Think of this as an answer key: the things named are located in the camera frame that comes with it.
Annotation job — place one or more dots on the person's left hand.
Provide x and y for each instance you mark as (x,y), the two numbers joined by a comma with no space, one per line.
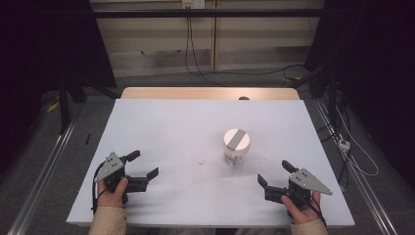
(109,198)

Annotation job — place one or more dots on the white wall outlet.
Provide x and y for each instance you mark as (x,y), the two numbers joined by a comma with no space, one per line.
(193,4)

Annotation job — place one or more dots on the white round jar lid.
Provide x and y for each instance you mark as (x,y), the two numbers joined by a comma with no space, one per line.
(244,143)

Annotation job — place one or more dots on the person's right hand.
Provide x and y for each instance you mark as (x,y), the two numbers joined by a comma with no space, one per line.
(303,213)

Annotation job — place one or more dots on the clear glass jar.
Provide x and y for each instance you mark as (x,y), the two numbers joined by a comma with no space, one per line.
(235,159)

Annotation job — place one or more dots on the black metal stand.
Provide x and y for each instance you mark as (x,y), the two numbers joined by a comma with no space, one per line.
(64,107)

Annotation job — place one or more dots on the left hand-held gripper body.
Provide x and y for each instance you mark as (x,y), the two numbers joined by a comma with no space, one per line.
(109,164)

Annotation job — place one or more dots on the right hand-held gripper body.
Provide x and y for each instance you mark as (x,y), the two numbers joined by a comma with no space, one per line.
(306,181)

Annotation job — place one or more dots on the metal floor rail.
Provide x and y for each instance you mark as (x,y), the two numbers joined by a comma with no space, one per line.
(39,182)
(359,182)

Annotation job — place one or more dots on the black horizontal bar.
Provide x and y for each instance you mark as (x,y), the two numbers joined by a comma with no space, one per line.
(208,13)

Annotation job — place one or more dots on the black curtain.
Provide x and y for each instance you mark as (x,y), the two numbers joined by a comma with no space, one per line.
(375,49)
(45,42)

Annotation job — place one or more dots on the wooden table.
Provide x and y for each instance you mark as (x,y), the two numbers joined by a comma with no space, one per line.
(195,93)

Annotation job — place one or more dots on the white power strip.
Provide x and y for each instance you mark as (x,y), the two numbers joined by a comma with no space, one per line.
(344,144)

